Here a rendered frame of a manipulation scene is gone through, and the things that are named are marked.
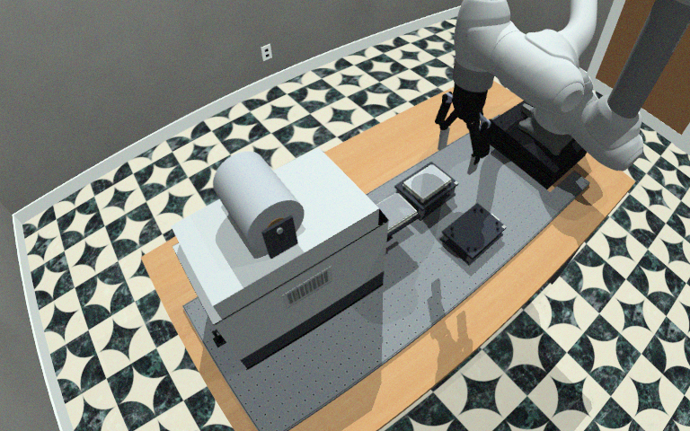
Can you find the light grey cylindrical roll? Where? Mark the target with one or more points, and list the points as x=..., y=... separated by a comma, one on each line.
x=254, y=196

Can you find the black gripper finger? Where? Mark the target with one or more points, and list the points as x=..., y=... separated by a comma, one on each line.
x=477, y=135
x=440, y=119

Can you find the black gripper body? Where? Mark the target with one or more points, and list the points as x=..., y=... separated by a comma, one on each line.
x=469, y=100

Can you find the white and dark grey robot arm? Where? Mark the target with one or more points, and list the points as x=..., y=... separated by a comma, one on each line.
x=542, y=69

